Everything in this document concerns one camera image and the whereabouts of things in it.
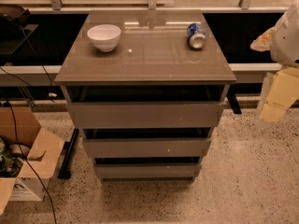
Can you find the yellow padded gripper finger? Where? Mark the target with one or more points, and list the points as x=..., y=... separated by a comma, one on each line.
x=264, y=42
x=279, y=92

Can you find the grey bottom drawer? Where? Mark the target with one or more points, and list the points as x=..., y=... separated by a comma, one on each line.
x=147, y=171

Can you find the grey drawer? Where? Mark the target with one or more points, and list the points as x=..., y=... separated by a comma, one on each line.
x=147, y=171
x=146, y=148
x=145, y=115

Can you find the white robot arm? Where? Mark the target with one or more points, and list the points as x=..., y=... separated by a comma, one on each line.
x=286, y=38

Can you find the grey drawer cabinet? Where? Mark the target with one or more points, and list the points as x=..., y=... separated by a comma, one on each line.
x=153, y=63

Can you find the grey top drawer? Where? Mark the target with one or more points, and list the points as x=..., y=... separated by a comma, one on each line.
x=145, y=115

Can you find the grey middle drawer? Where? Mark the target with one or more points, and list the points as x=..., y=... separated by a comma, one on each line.
x=146, y=148

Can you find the black table leg right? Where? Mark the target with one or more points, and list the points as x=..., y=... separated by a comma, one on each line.
x=234, y=104

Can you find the black table leg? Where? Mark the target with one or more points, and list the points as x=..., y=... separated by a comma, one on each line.
x=234, y=104
x=69, y=147

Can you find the blue soda can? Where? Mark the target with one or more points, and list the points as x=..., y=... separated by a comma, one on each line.
x=196, y=35

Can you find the white ceramic bowl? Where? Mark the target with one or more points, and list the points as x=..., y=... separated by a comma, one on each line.
x=105, y=37

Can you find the black table leg left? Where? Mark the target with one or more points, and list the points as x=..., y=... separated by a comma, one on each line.
x=69, y=147

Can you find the dark object on shelf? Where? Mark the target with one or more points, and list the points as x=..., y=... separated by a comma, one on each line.
x=13, y=15

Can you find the white cup in box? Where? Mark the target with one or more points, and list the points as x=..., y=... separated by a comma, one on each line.
x=19, y=150

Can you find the green patterned cloth in box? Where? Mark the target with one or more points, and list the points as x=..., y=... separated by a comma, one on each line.
x=10, y=166

